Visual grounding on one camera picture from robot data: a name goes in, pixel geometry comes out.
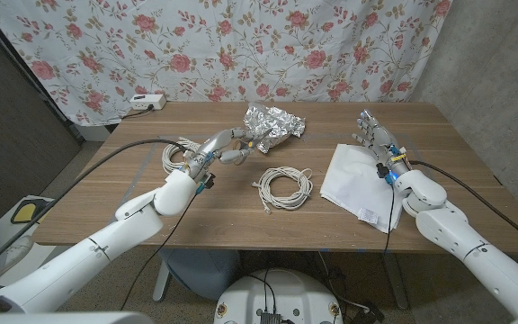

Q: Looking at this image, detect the black power strip cord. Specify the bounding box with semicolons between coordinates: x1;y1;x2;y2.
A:
121;103;156;121

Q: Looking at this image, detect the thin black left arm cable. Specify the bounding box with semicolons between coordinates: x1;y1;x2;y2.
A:
120;188;200;311

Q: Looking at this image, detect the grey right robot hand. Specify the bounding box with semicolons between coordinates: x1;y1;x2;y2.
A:
352;109;412;179

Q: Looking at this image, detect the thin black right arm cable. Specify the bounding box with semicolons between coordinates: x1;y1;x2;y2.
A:
384;184;397;256

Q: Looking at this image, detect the grey table leg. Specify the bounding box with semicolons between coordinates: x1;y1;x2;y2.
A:
382;252;409;311

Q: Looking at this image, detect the floral print backdrop curtain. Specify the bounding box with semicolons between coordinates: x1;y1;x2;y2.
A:
0;0;453;127

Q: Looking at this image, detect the white table leg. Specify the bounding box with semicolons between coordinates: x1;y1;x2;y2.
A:
152;259;173;302

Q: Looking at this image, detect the black adapter on floor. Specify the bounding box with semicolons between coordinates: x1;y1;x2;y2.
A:
351;303;386;324

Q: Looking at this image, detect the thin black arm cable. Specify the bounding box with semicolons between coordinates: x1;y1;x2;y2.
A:
120;188;200;311
384;184;397;256

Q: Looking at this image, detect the white floor board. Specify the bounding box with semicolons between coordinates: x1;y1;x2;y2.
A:
0;193;60;289

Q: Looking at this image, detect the white towel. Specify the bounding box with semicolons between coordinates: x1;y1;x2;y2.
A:
319;142;406;235

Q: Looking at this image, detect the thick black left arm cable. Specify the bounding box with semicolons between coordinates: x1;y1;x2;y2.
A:
0;138;189;280

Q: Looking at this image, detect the small coiled white cable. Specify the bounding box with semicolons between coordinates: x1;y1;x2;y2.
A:
161;137;204;176

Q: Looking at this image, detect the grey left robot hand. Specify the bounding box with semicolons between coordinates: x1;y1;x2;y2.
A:
182;127;264;179

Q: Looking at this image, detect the blue grey stool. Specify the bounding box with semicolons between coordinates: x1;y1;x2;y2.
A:
156;248;242;302

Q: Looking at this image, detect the crumpled aluminum foil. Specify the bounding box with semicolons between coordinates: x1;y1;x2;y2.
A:
240;102;308;155

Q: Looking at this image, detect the white power strip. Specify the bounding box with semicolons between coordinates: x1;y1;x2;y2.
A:
129;93;167;112

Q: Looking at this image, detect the large coiled white cable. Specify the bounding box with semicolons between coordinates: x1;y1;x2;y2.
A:
250;166;314;215

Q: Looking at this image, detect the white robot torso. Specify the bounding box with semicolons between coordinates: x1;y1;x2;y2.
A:
213;268;344;324

